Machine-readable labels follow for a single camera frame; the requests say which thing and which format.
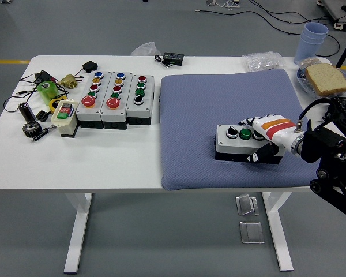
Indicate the slice of white bread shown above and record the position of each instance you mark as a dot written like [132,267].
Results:
[327,78]

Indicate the black digital panel meter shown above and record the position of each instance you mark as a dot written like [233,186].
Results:
[173,58]

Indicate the black finned heat sink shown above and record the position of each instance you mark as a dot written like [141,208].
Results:
[42,116]

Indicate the grey button box with selector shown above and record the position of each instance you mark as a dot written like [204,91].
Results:
[139,111]
[233,145]

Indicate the grey five-button emergency stop box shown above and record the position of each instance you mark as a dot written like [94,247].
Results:
[88,115]
[112,115]

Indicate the silver open floor socket plate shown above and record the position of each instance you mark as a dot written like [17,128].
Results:
[246,205]

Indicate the blue plate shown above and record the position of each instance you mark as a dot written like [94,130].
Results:
[301,79]

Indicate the clear bubble plastic packaging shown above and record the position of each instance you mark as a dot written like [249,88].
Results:
[261,61]

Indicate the blue-grey quilted mat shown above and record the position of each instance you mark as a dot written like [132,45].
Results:
[204,115]

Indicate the black power adapter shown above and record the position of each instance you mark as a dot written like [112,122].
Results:
[43,77]

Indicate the cream switch box green button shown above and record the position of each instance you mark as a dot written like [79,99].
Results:
[64,124]

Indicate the brass valve fitting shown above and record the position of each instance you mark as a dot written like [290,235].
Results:
[69,82]

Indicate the green translucent cylinder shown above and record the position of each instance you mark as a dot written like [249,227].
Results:
[47,92]

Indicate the white table leg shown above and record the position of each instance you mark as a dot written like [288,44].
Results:
[279,231]
[79,231]

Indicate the black steel gear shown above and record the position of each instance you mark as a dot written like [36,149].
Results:
[31,130]

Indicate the silver flat floor socket plate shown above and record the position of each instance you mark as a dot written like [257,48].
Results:
[251,233]

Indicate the aluminium frame machine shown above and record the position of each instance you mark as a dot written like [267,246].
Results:
[340,11]

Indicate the stacked light blue cups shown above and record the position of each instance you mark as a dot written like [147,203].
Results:
[310,43]

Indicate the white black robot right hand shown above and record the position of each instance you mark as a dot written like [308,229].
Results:
[276,130]

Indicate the black metal cylinder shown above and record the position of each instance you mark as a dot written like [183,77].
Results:
[26,112]

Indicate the clear plastic bag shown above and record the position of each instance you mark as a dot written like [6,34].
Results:
[144,49]

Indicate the black silver pen tool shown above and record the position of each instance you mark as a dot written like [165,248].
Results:
[41,134]

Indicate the clear container with brown food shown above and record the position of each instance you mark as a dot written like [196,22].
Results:
[310,62]

